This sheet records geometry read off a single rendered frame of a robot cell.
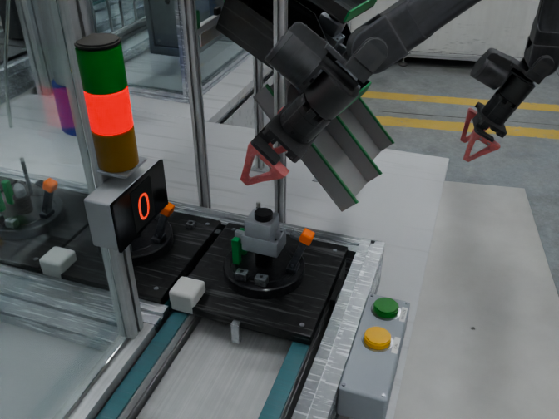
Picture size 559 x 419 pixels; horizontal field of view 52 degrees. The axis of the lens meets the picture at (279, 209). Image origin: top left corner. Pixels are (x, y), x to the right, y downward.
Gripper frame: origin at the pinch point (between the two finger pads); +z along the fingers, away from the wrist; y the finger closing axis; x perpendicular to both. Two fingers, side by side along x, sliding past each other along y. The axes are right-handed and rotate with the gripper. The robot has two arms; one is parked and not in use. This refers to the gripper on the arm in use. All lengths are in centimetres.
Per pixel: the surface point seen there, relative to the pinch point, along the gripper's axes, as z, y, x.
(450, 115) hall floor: 79, -308, 85
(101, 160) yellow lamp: 0.0, 21.9, -15.0
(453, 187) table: 6, -60, 42
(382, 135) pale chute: 4, -48, 18
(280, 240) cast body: 7.4, 0.9, 11.2
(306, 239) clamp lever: 3.5, 1.1, 13.7
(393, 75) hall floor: 111, -373, 45
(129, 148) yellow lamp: -2.9, 20.2, -13.4
